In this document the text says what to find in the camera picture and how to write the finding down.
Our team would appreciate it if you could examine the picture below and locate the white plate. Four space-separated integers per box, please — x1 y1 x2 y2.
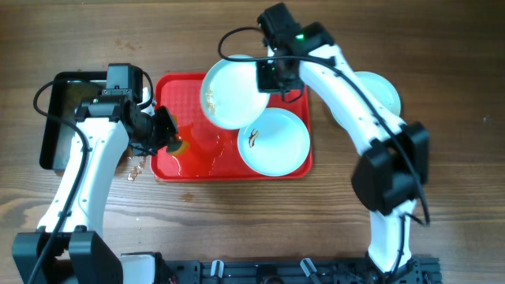
237 107 311 177
354 71 402 116
200 54 271 130

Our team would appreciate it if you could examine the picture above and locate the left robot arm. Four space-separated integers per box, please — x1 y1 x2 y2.
12 95 178 283

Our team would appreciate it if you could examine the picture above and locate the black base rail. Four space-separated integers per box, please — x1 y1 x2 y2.
166 256 443 284

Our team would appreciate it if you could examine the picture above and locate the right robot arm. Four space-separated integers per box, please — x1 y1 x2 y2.
257 19 430 282

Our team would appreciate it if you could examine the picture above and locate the green orange sponge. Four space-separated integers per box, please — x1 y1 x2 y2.
166 140 189 156

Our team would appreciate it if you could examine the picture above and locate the right black cable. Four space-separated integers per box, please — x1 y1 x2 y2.
217 26 431 277

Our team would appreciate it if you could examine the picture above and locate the red plastic tray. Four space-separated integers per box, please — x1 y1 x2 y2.
151 73 312 182

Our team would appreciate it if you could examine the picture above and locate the black metal water basin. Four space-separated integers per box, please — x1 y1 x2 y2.
39 70 111 171

